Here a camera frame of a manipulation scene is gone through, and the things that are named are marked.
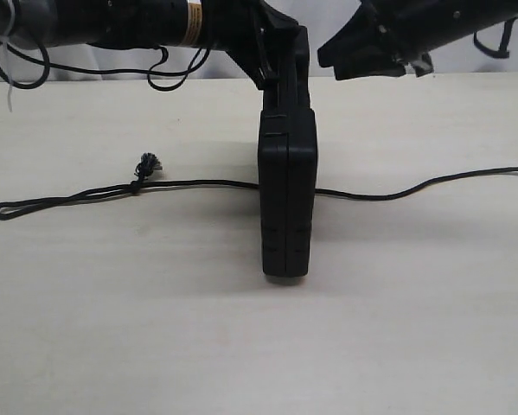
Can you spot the black plastic carrying case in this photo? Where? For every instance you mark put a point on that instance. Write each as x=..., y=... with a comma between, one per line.
x=287, y=165

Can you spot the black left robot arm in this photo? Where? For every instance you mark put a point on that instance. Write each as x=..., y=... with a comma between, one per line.
x=112, y=25

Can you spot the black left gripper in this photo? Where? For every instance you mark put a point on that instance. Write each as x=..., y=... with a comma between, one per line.
x=241, y=28

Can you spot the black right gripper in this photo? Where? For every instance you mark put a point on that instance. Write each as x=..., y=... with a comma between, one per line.
x=381, y=25

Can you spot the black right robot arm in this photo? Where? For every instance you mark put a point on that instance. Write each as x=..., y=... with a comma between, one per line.
x=434, y=24

